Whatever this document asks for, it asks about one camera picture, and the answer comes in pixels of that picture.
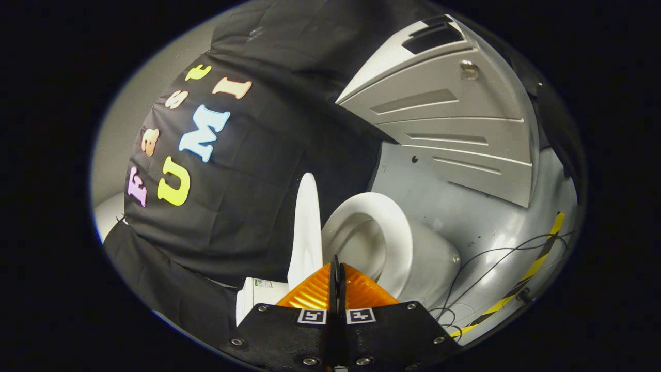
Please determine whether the white toilet lid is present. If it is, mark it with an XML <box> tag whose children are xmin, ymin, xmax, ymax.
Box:
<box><xmin>287</xmin><ymin>172</ymin><xmax>325</xmax><ymax>291</ymax></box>

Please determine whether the white toilet with tank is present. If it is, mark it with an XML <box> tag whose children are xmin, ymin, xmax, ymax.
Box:
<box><xmin>237</xmin><ymin>207</ymin><xmax>461</xmax><ymax>327</ymax></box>

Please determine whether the black backdrop cloth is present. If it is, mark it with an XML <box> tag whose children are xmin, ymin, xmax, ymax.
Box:
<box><xmin>103</xmin><ymin>0</ymin><xmax>587</xmax><ymax>331</ymax></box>

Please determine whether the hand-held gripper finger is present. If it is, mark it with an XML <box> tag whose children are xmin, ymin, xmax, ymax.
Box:
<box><xmin>219</xmin><ymin>255</ymin><xmax>339</xmax><ymax>372</ymax></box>
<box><xmin>338</xmin><ymin>261</ymin><xmax>460</xmax><ymax>372</ymax></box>

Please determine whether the white toilet seat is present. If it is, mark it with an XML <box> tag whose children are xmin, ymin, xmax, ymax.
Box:
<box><xmin>321</xmin><ymin>192</ymin><xmax>414</xmax><ymax>298</ymax></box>

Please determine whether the yellow black striped floor tape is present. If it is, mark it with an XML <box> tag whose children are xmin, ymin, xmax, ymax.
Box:
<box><xmin>449</xmin><ymin>211</ymin><xmax>566</xmax><ymax>339</ymax></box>

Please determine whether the thin black floor cable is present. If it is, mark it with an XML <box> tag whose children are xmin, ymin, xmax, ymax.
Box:
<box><xmin>429</xmin><ymin>230</ymin><xmax>575</xmax><ymax>342</ymax></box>

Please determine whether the white plastic drawer cabinet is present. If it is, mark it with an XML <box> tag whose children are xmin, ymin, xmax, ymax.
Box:
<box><xmin>336</xmin><ymin>13</ymin><xmax>541</xmax><ymax>208</ymax></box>

